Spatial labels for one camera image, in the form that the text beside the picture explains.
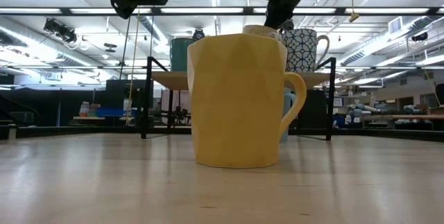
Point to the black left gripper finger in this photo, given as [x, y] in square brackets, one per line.
[123, 9]

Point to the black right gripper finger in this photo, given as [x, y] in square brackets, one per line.
[277, 23]

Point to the white mug yellow lattice pattern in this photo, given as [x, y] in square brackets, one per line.
[258, 31]

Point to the white mug blue floral pattern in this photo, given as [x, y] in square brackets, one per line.
[300, 50]

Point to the light blue mug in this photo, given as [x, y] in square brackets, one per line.
[288, 107]

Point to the yellow faceted mug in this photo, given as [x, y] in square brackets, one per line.
[236, 106]

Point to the black hanging ceiling device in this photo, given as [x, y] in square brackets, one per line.
[288, 26]

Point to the overhead rig crossbar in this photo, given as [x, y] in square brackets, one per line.
[249, 10]

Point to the black spotlight cluster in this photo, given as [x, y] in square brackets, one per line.
[60, 30]

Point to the round black ceiling lamp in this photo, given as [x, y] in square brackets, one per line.
[198, 34]

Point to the wooden shelf black metal legs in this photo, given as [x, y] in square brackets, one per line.
[170, 80]

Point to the black background cabinet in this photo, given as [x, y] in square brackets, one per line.
[118, 95]

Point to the blue storage bin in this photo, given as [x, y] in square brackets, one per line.
[114, 112]

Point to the white ceiling air vent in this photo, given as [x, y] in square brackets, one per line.
[395, 25]

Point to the black ceiling dome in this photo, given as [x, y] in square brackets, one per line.
[419, 36]

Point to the black table frame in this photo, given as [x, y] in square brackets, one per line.
[69, 132]

